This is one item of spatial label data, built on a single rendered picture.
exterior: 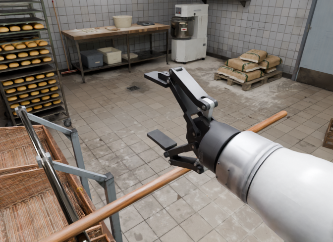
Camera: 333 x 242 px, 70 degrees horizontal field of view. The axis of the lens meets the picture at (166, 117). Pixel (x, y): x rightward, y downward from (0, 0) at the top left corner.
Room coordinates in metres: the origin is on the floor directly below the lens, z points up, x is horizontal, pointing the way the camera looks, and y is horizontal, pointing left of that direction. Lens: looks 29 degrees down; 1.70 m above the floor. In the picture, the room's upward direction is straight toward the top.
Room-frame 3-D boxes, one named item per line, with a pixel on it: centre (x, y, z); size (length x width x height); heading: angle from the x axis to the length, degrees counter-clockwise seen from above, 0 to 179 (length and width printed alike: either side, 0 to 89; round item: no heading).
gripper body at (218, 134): (0.32, -0.07, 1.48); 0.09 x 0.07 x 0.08; 37
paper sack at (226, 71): (4.69, -1.34, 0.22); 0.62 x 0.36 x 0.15; 132
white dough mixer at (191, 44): (6.09, -0.51, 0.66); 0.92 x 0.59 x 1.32; 127
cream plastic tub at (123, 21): (5.58, 0.96, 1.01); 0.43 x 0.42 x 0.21; 127
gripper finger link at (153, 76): (0.42, 0.01, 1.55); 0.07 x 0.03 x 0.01; 37
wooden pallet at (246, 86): (4.72, -1.69, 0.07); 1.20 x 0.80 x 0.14; 127
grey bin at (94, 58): (5.01, 1.59, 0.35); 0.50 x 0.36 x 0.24; 37
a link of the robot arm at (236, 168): (0.26, -0.11, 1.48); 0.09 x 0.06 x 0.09; 127
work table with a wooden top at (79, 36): (5.43, 1.03, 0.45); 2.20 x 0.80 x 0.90; 127
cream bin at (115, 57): (5.26, 1.25, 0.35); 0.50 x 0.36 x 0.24; 38
